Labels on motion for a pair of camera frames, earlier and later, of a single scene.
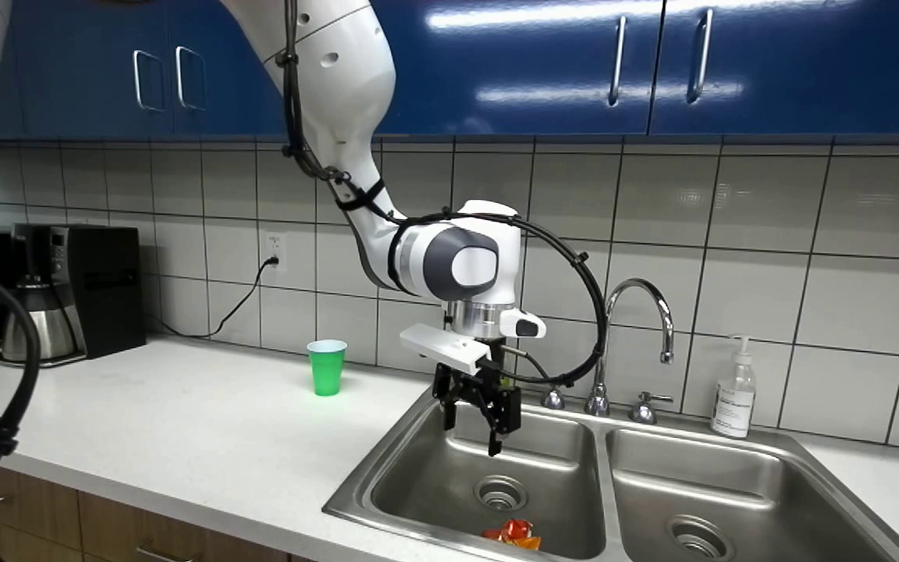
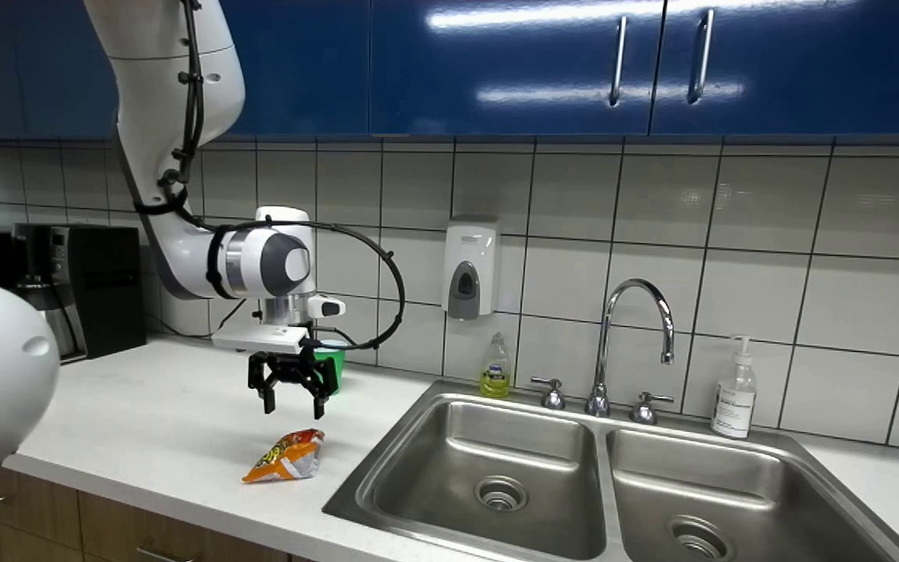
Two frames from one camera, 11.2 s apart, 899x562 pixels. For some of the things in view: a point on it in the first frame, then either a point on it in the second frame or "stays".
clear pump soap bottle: (735, 395) stays
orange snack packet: (517, 531) → (285, 457)
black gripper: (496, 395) → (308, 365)
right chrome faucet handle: (643, 406) stays
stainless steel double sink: (592, 484) stays
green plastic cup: (324, 359) stays
